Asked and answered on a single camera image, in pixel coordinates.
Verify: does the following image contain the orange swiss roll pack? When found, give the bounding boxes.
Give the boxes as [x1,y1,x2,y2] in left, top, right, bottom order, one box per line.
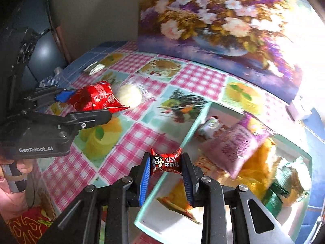
[156,179,201,225]

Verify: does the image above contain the red foil snack bag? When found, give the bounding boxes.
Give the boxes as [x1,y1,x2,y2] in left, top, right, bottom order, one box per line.
[67,81,129,113]

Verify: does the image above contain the small red milk candy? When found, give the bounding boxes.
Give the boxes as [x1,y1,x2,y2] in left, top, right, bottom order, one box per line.
[150,148,182,176]

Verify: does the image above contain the purple swiss roll pack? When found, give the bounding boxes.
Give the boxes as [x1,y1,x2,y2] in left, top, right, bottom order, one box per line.
[199,112,275,179]

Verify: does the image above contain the white silver snack sachet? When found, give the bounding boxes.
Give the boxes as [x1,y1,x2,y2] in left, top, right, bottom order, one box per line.
[83,61,105,76]

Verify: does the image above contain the red white milk biscuit pack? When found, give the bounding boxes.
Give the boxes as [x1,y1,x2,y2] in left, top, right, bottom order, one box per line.
[197,116,228,141]

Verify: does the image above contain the clear white pastry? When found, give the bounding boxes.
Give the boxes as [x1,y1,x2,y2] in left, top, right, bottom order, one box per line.
[112,81,154,109]

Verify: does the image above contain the yellow soft bread bag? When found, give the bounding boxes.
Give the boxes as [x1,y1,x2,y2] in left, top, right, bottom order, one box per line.
[236,138,281,200]

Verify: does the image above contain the clear green pastry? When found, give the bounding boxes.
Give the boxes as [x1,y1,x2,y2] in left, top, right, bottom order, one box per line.
[274,156,312,207]

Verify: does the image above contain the dark green biscuit pack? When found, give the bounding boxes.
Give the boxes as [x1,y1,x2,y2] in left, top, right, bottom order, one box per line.
[261,182,289,217]

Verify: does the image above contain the person's left hand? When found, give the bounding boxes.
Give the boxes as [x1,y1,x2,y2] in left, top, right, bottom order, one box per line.
[1,156,34,193]

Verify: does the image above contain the crumpled blue white wrapper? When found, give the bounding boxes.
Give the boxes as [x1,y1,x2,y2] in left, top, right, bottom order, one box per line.
[39,67,63,87]

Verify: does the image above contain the blue quilted cloth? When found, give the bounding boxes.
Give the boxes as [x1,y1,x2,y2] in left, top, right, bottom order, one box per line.
[58,41,127,88]

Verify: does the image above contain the teal rimmed white tray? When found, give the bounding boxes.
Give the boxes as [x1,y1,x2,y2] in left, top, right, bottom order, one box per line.
[134,101,313,244]

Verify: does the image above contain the checkered fruit tablecloth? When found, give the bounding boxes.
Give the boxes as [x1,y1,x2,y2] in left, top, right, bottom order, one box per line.
[32,40,305,244]

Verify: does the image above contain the white power strip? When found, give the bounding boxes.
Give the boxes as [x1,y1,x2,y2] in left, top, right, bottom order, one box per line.
[286,99,310,121]

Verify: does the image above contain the flower painting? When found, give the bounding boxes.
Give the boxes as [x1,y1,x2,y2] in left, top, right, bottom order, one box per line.
[137,0,302,102]

